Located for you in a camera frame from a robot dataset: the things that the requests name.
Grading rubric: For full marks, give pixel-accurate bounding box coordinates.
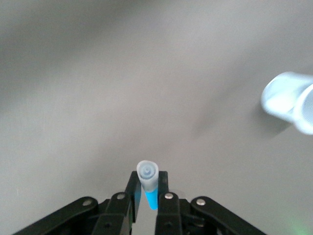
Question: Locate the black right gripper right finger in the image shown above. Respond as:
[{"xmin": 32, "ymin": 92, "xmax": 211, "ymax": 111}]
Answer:
[{"xmin": 154, "ymin": 170, "xmax": 267, "ymax": 235}]

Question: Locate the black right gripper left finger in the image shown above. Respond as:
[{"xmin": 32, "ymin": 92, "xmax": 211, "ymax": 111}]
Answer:
[{"xmin": 9, "ymin": 170, "xmax": 143, "ymax": 235}]

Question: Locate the blue marker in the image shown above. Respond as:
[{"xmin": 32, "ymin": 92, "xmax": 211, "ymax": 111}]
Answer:
[{"xmin": 136, "ymin": 159, "xmax": 159, "ymax": 211}]

